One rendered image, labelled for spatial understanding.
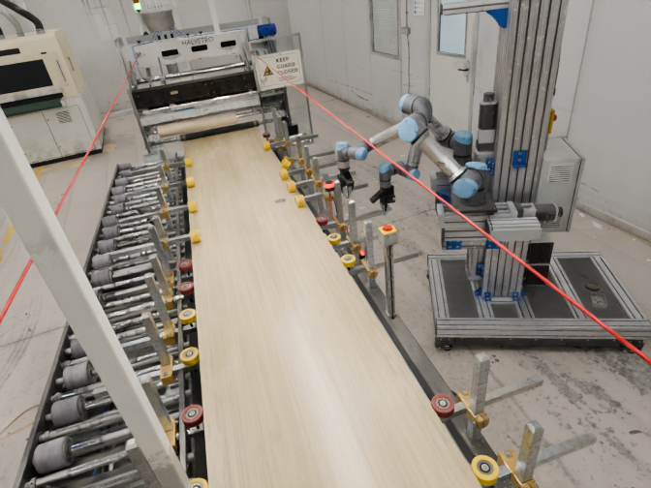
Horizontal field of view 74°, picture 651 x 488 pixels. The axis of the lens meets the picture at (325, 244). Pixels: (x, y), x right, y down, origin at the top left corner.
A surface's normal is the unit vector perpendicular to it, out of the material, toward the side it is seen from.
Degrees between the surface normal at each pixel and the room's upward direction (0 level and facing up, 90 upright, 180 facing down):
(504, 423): 0
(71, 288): 90
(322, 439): 0
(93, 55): 90
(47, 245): 90
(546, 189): 90
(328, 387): 0
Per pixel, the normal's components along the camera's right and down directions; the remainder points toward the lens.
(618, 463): -0.11, -0.84
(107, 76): 0.38, 0.46
